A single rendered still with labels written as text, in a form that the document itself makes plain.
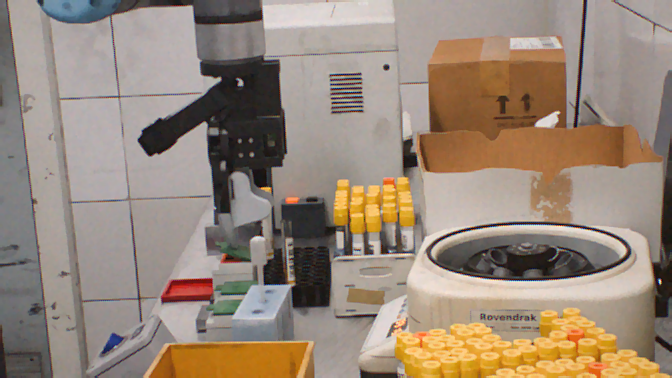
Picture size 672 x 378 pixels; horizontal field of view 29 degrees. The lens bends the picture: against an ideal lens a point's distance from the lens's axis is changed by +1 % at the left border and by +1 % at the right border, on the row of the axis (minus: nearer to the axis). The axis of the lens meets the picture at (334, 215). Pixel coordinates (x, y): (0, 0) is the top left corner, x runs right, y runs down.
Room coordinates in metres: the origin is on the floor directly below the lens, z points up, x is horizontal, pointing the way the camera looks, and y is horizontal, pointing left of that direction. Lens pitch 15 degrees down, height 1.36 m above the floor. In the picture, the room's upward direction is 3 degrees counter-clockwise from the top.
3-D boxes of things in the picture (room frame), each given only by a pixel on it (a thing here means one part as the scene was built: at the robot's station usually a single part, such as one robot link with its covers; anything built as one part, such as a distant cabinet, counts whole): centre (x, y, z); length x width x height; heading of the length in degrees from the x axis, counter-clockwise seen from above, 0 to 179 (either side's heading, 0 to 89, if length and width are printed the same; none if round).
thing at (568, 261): (1.22, -0.19, 0.97); 0.15 x 0.15 x 0.07
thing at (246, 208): (1.38, 0.10, 1.01); 0.06 x 0.03 x 0.09; 87
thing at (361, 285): (1.49, -0.05, 0.91); 0.20 x 0.10 x 0.07; 177
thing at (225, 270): (1.40, 0.12, 0.92); 0.05 x 0.04 x 0.06; 87
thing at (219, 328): (1.26, 0.11, 0.91); 0.05 x 0.04 x 0.07; 87
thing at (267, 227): (1.52, 0.05, 0.93); 0.17 x 0.09 x 0.11; 178
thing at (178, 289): (1.52, 0.18, 0.88); 0.07 x 0.07 x 0.01; 87
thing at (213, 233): (1.71, 0.13, 0.92); 0.21 x 0.07 x 0.05; 177
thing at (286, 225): (1.45, 0.06, 0.93); 0.01 x 0.01 x 0.10; 88
